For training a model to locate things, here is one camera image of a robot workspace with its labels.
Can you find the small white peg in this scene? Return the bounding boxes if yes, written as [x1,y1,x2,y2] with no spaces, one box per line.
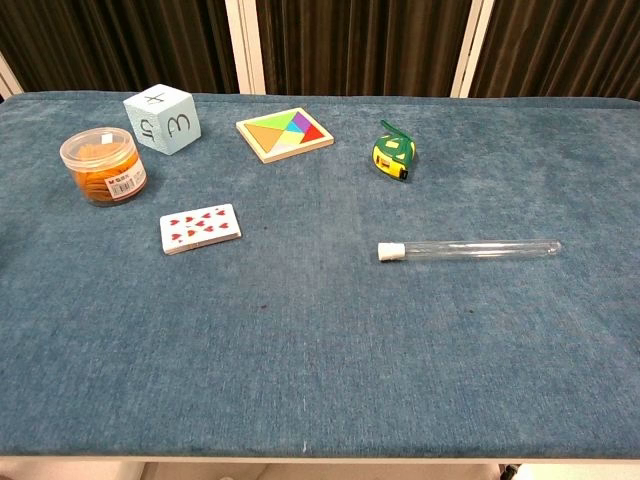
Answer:
[377,242,407,263]

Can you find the clear jar of rubber bands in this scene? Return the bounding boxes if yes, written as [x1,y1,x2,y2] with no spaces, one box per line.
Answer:
[59,127,149,207]

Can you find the dark pleated curtain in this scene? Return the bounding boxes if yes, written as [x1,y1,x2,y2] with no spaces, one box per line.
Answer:
[468,0,640,102]
[255,0,472,99]
[0,0,239,96]

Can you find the colourful wooden tangram puzzle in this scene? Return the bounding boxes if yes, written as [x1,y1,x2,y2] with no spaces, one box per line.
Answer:
[235,107,335,165]

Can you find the clear glass test tube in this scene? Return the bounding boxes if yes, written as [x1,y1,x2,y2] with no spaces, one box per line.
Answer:
[402,239,562,262]

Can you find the light blue number cube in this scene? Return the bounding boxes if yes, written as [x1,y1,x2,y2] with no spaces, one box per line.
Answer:
[122,83,202,156]

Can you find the white frame post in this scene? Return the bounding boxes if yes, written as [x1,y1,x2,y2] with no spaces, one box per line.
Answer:
[449,0,495,99]
[0,53,25,100]
[223,0,267,96]

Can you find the blue fabric tablecloth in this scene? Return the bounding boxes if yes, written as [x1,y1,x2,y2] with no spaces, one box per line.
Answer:
[0,90,640,459]

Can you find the playing card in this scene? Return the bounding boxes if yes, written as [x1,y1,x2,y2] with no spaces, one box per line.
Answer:
[159,203,243,256]

